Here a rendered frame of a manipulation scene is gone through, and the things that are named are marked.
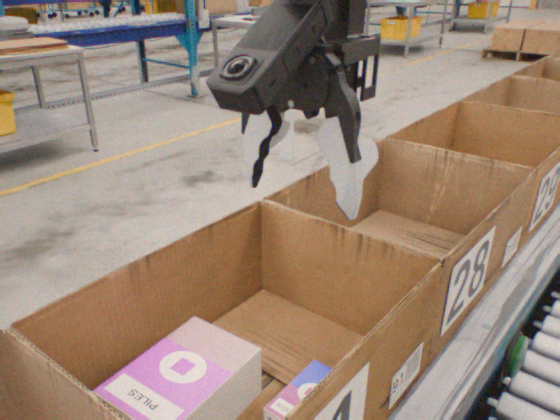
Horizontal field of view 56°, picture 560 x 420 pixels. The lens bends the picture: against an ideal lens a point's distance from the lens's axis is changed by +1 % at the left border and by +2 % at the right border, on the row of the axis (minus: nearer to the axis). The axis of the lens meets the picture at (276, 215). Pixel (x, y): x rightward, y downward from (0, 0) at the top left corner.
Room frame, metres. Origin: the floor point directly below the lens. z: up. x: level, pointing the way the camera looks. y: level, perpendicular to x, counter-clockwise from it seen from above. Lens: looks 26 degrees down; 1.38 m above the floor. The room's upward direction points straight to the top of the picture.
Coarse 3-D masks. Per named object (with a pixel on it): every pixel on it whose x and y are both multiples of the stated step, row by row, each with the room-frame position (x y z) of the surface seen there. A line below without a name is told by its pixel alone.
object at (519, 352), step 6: (522, 336) 0.65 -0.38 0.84; (522, 342) 0.64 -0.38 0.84; (516, 348) 0.63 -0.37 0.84; (522, 348) 0.63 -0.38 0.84; (516, 354) 0.62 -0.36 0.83; (522, 354) 0.63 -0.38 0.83; (510, 360) 0.62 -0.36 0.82; (516, 360) 0.62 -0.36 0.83; (522, 360) 0.64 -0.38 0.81; (510, 366) 0.62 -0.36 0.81; (516, 366) 0.62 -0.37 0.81; (510, 372) 0.62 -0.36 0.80; (516, 372) 0.63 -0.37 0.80
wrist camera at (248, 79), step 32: (288, 0) 0.43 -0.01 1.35; (320, 0) 0.42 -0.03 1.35; (256, 32) 0.41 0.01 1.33; (288, 32) 0.40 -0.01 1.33; (320, 32) 0.42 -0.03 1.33; (224, 64) 0.38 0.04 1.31; (256, 64) 0.37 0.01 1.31; (288, 64) 0.39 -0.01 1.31; (224, 96) 0.37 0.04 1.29; (256, 96) 0.36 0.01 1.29
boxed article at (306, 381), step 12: (312, 372) 0.48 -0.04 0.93; (324, 372) 0.48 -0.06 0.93; (300, 384) 0.46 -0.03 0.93; (312, 384) 0.46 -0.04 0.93; (276, 396) 0.44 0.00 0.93; (288, 396) 0.44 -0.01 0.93; (300, 396) 0.44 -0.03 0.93; (264, 408) 0.42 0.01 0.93; (276, 408) 0.42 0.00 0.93; (288, 408) 0.42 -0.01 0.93
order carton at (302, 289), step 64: (192, 256) 0.61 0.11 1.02; (256, 256) 0.71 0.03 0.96; (320, 256) 0.65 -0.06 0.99; (384, 256) 0.58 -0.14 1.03; (64, 320) 0.46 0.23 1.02; (128, 320) 0.52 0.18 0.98; (256, 320) 0.63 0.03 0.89; (320, 320) 0.63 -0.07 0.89; (384, 320) 0.42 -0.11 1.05; (320, 384) 0.34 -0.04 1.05; (384, 384) 0.44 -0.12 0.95
